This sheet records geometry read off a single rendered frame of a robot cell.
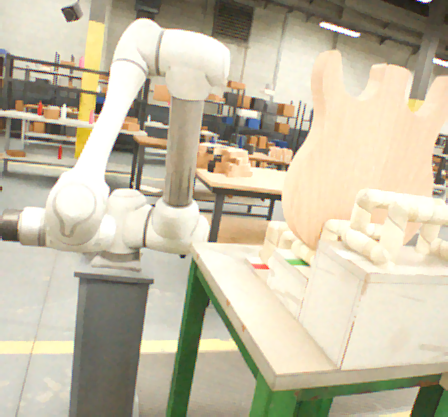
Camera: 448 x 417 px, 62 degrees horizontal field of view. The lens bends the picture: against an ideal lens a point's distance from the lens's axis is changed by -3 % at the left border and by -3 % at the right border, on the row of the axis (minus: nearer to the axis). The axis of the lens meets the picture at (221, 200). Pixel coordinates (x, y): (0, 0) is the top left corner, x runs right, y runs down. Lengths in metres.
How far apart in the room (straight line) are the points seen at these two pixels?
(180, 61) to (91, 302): 0.87
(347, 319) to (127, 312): 0.96
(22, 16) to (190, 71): 10.97
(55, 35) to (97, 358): 10.74
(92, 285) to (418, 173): 1.08
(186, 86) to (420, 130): 0.62
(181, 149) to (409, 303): 0.79
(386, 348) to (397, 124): 0.43
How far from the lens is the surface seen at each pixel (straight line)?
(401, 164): 0.87
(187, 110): 1.15
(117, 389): 1.65
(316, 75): 0.76
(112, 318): 1.48
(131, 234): 1.37
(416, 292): 0.69
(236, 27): 12.49
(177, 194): 1.27
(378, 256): 0.63
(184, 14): 12.13
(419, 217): 0.65
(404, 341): 0.73
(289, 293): 0.81
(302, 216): 0.76
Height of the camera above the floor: 1.28
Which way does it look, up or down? 12 degrees down
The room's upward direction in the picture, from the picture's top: 10 degrees clockwise
